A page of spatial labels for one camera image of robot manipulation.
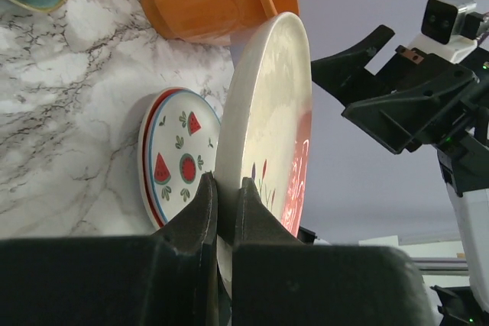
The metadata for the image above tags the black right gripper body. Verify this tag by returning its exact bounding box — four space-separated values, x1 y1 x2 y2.
342 45 481 155

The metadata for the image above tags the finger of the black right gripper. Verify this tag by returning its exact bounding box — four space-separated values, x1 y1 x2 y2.
311 25 394 107
342 73 474 154

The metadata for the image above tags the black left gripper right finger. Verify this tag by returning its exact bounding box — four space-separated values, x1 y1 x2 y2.
232 178 435 325

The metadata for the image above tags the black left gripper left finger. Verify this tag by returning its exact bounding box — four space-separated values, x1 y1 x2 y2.
1 173 219 325

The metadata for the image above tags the cream pink branch plate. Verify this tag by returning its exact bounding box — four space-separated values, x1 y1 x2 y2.
214 12 313 292

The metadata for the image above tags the red plate teal flower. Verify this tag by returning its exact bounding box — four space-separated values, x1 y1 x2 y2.
137 87 183 231

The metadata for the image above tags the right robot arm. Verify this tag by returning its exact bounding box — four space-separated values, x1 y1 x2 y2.
311 25 488 325

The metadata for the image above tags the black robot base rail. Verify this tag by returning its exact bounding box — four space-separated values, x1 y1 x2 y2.
358 235 469 276

